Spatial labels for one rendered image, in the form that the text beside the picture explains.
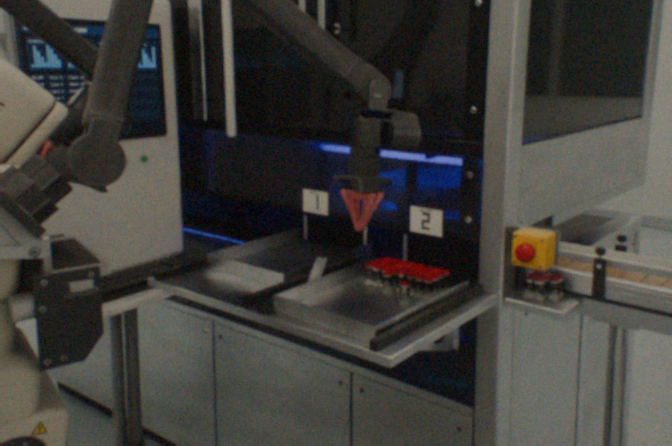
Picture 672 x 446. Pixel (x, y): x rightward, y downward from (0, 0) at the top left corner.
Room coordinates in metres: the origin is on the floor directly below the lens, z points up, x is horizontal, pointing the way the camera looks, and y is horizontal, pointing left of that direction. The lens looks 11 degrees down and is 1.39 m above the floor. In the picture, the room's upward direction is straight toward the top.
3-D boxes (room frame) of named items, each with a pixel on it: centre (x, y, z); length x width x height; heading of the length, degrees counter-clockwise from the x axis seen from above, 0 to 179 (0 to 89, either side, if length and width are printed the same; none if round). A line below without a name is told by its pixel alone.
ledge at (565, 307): (1.41, -0.44, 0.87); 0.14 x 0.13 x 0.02; 141
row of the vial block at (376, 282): (1.43, -0.12, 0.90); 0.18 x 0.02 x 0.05; 51
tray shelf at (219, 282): (1.50, 0.04, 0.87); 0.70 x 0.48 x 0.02; 51
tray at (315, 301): (1.36, -0.07, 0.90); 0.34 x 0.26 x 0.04; 140
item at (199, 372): (2.43, 0.15, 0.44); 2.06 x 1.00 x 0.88; 51
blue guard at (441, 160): (2.05, 0.46, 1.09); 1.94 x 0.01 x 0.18; 51
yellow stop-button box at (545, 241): (1.38, -0.41, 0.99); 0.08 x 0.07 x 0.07; 141
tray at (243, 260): (1.66, 0.13, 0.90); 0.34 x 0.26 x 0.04; 141
